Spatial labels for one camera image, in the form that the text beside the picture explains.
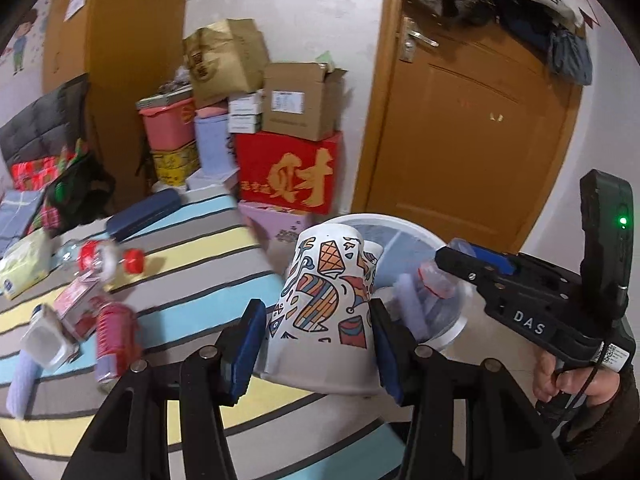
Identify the person's right hand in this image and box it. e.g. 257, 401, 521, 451
532, 351, 626, 407

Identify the wooden door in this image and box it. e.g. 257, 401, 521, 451
350, 0, 586, 256

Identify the black bag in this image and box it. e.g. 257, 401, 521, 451
47, 152, 116, 228

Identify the wooden wardrobe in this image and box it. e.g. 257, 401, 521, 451
42, 0, 193, 196

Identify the patterned paper cup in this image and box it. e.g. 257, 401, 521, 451
252, 222, 383, 396

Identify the red gift box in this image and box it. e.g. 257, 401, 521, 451
234, 131, 345, 216

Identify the tall lilac box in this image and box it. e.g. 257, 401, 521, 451
194, 104, 237, 177

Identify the pink plastic storage bin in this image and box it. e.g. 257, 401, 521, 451
139, 97, 197, 153

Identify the red green plaid cloth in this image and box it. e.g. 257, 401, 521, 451
10, 140, 91, 238

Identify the lilac floral box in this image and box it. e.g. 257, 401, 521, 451
237, 201, 321, 256

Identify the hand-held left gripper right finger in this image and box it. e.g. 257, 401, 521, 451
369, 299, 571, 480

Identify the lilac fuzzy cloth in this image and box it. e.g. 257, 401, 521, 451
6, 350, 46, 418
392, 272, 431, 341

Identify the open cardboard box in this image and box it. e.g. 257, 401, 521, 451
261, 61, 348, 142

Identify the striped blanket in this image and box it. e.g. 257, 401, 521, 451
0, 187, 416, 480

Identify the brown paper bag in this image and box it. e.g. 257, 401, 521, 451
182, 19, 271, 108

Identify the flat patterned box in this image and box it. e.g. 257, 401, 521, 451
136, 85, 195, 111

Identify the flat white box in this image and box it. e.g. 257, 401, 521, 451
186, 166, 242, 192

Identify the yellow printed box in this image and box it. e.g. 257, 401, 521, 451
150, 141, 201, 185

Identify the translucent bin liner bag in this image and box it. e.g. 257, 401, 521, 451
360, 222, 441, 291

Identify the pink drink carton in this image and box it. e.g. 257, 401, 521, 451
52, 275, 108, 341

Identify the blue folded cloth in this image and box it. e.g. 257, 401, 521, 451
0, 189, 46, 256

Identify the clear plastic bottle red cap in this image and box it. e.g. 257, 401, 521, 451
57, 237, 147, 278

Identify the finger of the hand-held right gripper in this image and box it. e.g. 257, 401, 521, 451
434, 247, 501, 291
465, 242, 516, 275

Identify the white trash bin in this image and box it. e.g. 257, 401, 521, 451
320, 212, 473, 351

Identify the clear plastic cup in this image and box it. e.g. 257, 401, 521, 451
417, 237, 471, 298

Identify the metal door handle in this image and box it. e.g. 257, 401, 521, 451
400, 16, 440, 63

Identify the white plastic yogurt cup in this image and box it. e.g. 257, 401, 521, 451
20, 305, 81, 371

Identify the dark blue long case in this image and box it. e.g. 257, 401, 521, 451
106, 189, 183, 242

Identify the person's right forearm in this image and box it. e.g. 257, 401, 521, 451
555, 375, 640, 480

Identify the cartoon wall sticker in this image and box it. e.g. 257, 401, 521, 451
0, 5, 43, 76

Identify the small white box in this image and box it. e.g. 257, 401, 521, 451
227, 114, 263, 135
227, 91, 265, 116

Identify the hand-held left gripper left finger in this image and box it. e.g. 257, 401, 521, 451
60, 299, 268, 480

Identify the yellow green tissue pack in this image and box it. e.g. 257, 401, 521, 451
0, 232, 56, 301

